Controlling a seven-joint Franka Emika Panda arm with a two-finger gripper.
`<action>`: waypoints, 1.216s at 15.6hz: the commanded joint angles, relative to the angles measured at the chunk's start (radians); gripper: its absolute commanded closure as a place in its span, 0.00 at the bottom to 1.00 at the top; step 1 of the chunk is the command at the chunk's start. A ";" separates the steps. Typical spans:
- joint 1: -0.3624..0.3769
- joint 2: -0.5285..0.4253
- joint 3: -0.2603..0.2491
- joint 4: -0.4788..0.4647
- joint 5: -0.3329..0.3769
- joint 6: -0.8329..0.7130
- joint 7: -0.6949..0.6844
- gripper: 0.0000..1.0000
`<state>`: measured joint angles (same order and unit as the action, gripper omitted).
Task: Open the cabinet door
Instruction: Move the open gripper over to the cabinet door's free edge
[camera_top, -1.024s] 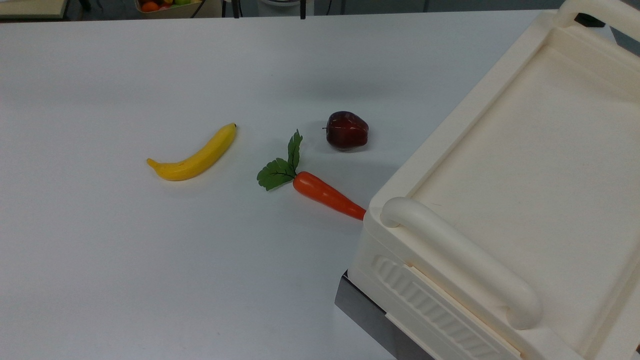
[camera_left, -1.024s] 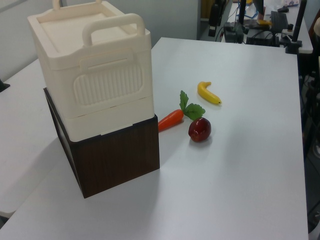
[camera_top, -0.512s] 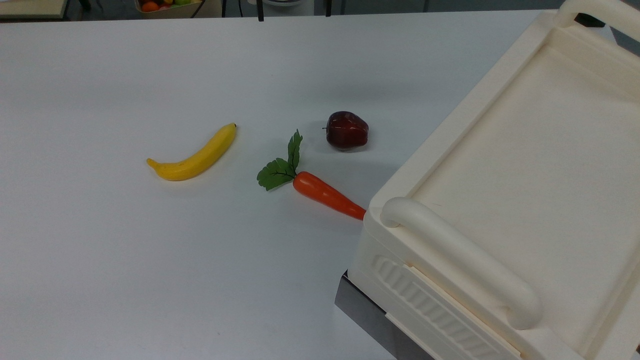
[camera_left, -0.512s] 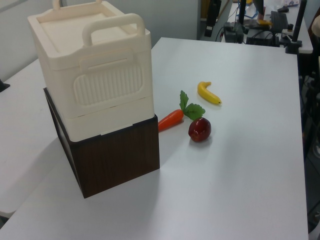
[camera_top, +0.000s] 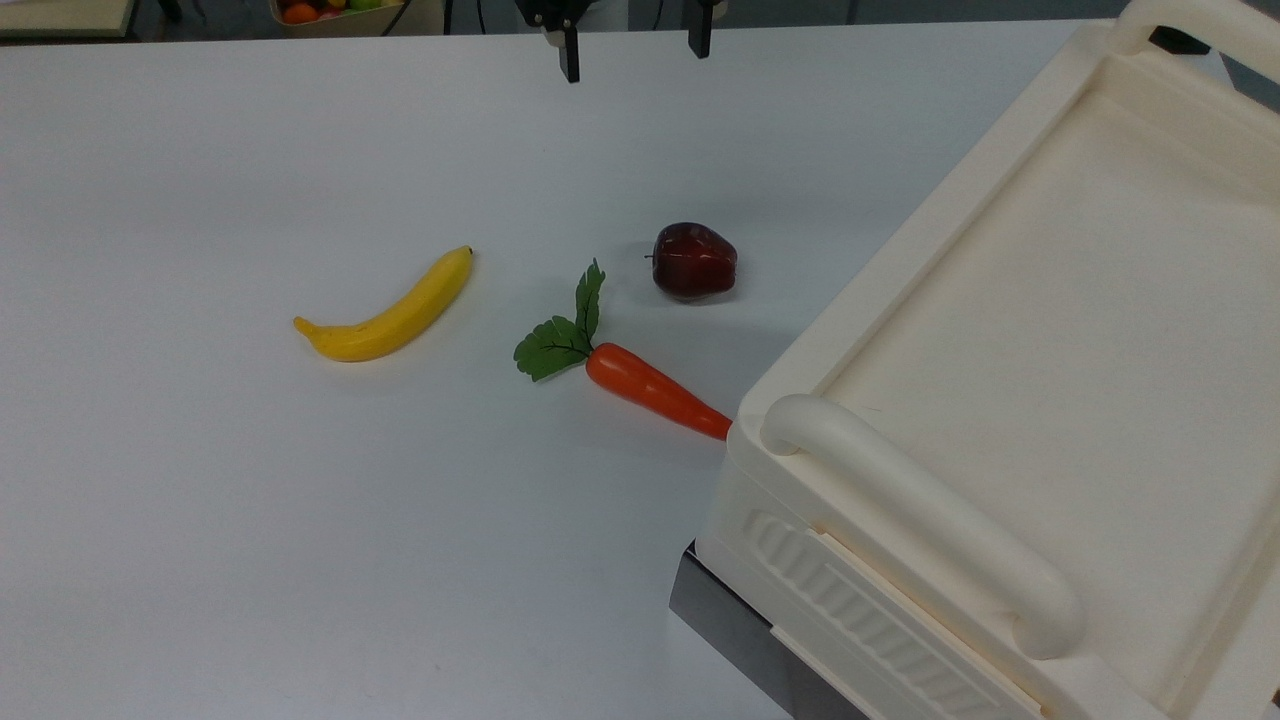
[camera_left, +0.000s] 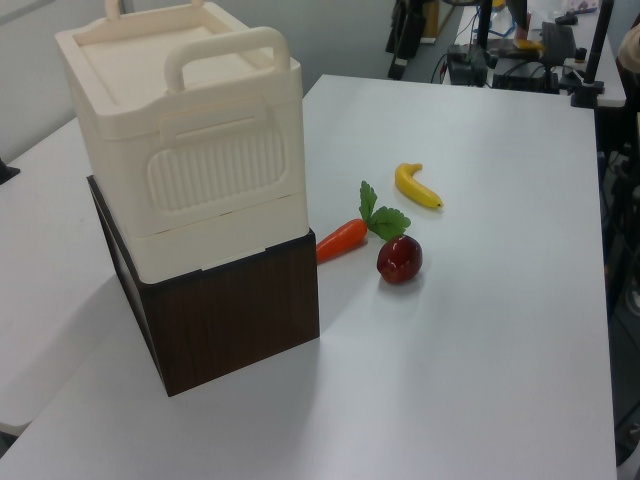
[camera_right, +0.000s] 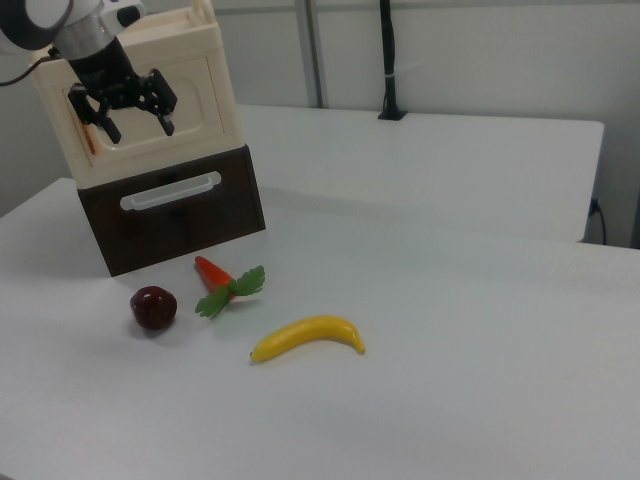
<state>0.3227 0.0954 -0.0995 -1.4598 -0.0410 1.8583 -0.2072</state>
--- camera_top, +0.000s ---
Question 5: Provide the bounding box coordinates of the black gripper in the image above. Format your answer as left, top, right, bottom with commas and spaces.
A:
513, 0, 715, 85

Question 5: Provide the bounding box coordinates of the dark red toy apple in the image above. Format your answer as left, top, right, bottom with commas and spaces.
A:
645, 222, 739, 303

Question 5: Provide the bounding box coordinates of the beige bowl of toy fruit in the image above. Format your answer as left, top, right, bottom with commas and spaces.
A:
268, 0, 413, 37

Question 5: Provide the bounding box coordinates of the orange toy carrot with leaves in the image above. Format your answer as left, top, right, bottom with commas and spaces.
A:
513, 258, 734, 443

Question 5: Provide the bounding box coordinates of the yellow toy banana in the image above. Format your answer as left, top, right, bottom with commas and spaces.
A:
292, 245, 476, 364

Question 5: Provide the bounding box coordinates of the light wooden board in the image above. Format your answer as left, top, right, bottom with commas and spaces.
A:
0, 0, 138, 39

